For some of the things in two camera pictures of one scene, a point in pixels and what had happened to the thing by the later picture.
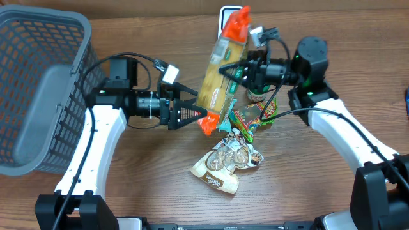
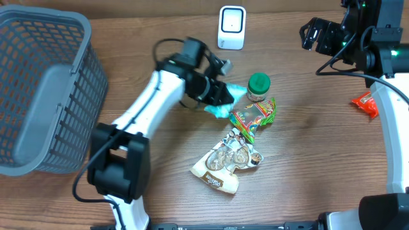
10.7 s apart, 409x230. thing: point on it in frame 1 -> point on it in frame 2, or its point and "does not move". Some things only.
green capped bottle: [257, 95] does not move
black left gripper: [172, 117] -> [213, 98]
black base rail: [295, 225] does not move
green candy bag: [247, 117] does not move
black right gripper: [250, 72] -> [326, 29]
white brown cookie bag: [218, 166] does not move
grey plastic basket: [46, 53] does not move
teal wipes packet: [225, 124] -> [223, 110]
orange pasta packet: [218, 89] -> [367, 103]
